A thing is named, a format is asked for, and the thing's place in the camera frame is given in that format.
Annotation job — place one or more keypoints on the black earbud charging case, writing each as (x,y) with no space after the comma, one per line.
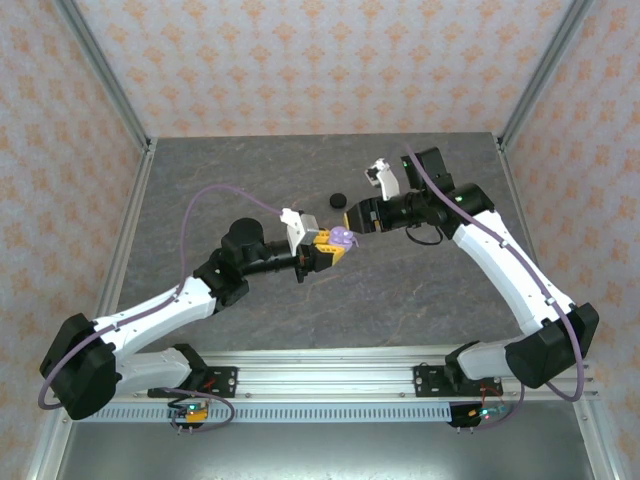
(338,200)

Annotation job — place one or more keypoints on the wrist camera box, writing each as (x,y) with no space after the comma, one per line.
(300,225)
(385,182)

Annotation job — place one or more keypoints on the grey metal base plate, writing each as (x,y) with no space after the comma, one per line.
(320,455)

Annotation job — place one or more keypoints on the small controller circuit board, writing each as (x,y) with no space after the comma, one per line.
(485,413)
(192,412)

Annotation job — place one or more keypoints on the purple earbud charging case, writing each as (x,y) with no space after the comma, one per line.
(342,235)

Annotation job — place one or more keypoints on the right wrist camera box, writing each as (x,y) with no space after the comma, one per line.
(385,182)

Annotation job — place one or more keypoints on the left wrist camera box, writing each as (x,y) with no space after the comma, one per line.
(300,225)

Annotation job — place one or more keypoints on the aluminium frame post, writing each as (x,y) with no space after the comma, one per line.
(544,75)
(107,75)

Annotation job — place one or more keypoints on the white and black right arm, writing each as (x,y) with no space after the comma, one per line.
(510,280)

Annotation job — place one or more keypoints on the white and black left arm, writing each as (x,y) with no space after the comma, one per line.
(150,315)

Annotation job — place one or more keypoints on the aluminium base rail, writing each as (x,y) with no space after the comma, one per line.
(325,380)

